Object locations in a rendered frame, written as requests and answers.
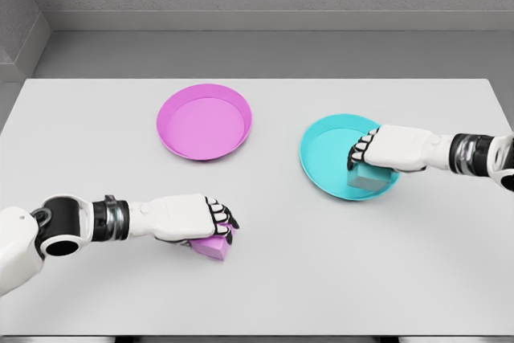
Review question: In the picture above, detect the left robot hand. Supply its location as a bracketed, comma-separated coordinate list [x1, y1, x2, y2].
[153, 193, 240, 247]

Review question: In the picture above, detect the teal plate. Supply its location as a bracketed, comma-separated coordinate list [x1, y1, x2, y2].
[299, 113, 402, 202]

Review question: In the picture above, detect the teal block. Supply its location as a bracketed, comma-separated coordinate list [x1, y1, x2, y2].
[346, 162, 392, 193]

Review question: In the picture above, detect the pink block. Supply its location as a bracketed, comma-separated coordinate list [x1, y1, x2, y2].
[190, 223, 237, 263]

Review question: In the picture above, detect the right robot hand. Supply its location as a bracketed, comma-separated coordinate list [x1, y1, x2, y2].
[347, 124, 428, 174]

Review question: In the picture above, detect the pink plate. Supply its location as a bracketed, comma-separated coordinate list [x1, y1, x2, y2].
[156, 84, 253, 162]

